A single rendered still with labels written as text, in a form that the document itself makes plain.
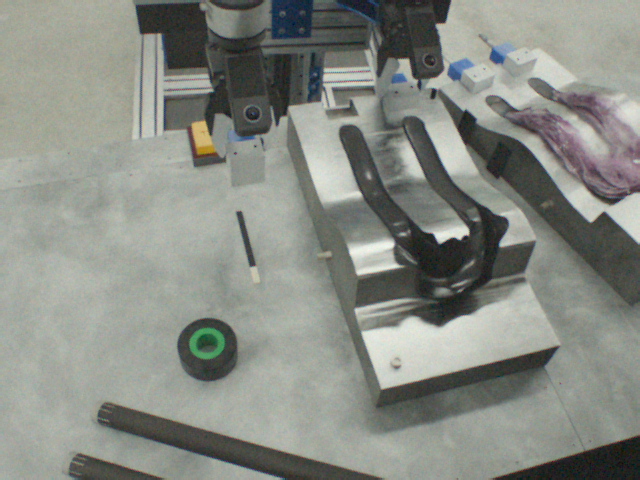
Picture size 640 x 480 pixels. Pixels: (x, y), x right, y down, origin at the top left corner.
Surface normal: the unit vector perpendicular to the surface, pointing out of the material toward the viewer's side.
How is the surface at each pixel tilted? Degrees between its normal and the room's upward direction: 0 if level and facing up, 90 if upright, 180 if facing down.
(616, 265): 90
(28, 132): 0
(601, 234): 90
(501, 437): 0
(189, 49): 90
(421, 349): 0
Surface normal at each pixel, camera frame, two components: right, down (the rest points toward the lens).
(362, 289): 0.28, 0.72
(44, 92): 0.07, -0.60
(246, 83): 0.18, -0.14
